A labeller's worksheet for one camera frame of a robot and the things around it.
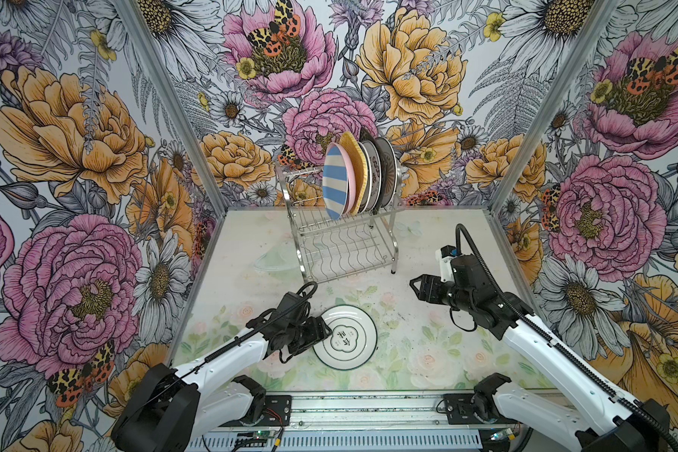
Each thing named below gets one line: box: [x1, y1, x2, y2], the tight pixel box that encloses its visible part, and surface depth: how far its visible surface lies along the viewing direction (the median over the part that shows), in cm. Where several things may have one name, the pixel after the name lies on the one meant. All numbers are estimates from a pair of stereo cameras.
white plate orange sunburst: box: [379, 136, 399, 209], surface depth 75 cm
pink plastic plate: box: [336, 143, 356, 217], surface depth 73 cm
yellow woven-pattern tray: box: [339, 130, 369, 216], surface depth 74 cm
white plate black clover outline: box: [313, 304, 379, 372], surface depth 87 cm
